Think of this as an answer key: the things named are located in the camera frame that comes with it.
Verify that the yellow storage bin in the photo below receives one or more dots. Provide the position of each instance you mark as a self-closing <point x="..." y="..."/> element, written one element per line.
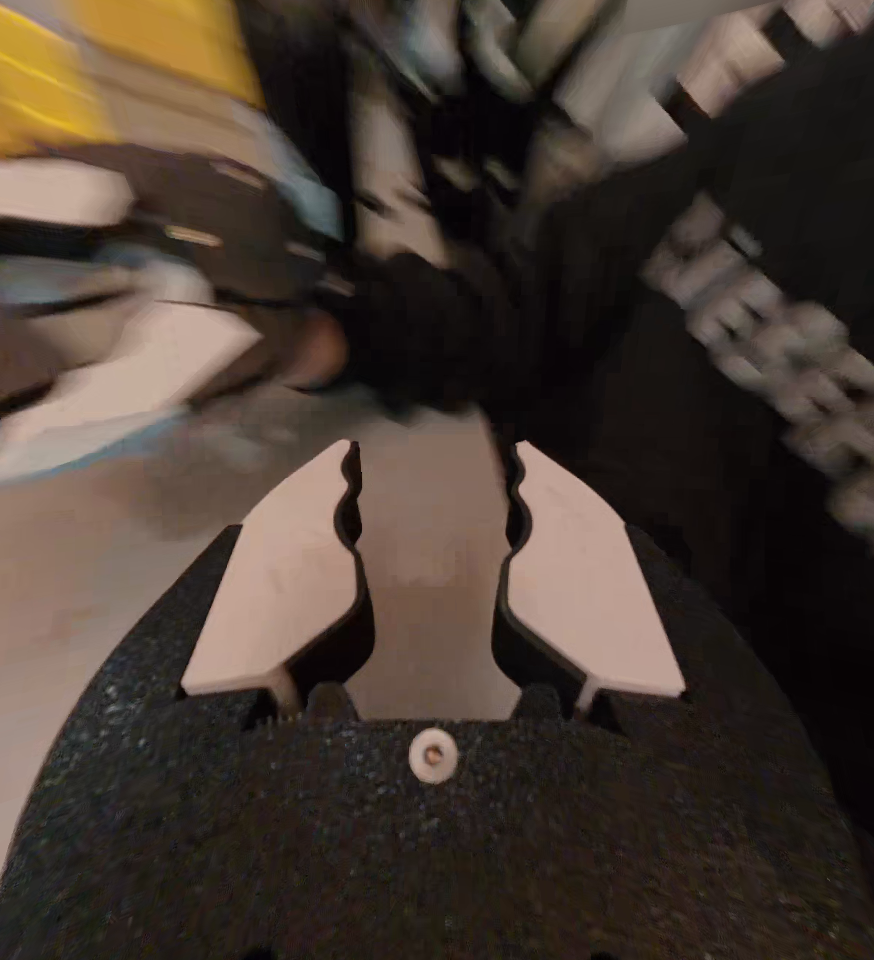
<point x="32" y="75"/>

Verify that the person's black printed top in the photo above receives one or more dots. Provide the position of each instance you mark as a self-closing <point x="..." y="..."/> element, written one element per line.
<point x="706" y="525"/>

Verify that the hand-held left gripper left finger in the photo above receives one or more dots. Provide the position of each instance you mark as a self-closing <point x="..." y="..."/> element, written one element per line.
<point x="287" y="570"/>

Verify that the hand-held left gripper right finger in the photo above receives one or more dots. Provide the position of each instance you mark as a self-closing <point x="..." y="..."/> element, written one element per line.
<point x="587" y="585"/>

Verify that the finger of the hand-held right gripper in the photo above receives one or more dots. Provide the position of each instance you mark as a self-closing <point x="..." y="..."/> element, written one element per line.
<point x="144" y="367"/>
<point x="32" y="191"/>

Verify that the person's right hand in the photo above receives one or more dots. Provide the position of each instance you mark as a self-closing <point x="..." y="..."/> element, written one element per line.
<point x="320" y="349"/>

